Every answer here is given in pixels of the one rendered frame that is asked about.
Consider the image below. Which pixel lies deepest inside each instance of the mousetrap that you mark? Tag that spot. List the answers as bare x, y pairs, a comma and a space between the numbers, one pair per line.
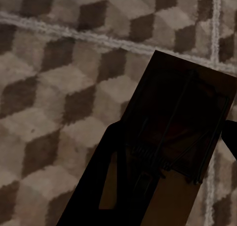
171, 127

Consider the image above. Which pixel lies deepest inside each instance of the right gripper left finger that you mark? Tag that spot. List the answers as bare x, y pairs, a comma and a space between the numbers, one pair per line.
83, 207

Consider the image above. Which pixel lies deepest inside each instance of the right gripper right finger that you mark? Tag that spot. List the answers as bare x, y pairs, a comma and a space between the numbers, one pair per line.
229, 136

